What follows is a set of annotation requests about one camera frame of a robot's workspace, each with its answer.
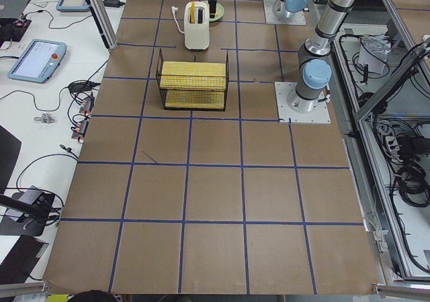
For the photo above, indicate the blue teach pendant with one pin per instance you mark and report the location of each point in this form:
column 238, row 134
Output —
column 38, row 61
column 72, row 6

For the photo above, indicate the bread slice in toaster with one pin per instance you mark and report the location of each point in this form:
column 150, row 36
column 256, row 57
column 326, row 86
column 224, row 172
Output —
column 192, row 13

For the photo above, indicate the black power adapter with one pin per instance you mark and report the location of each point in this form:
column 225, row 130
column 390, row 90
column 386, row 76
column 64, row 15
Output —
column 113, row 3

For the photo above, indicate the near blue teach pendant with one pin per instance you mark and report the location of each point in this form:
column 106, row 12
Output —
column 38, row 61

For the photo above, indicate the far blue teach pendant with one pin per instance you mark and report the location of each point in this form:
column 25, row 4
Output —
column 72, row 6

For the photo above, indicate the white two-slot toaster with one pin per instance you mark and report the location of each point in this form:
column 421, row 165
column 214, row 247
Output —
column 197, row 36

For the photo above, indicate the wooden shelf box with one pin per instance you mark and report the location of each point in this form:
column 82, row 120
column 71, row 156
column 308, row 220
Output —
column 193, row 77

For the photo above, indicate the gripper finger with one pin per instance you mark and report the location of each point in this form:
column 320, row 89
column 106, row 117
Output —
column 212, row 9

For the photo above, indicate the light green plate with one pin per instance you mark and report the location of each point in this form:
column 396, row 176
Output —
column 218, row 14

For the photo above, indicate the aluminium frame post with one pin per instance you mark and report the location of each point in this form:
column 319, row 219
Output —
column 103, row 23

